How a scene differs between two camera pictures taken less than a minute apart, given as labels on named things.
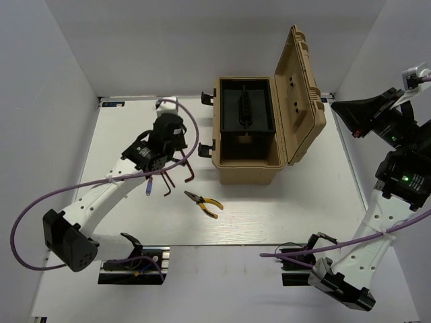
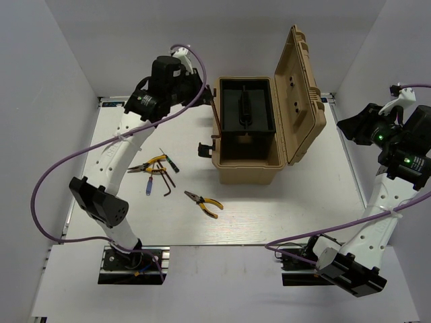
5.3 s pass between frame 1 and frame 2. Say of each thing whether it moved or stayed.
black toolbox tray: stayed
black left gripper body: moved
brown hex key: stayed
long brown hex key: moved
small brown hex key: stayed
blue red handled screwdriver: stayed
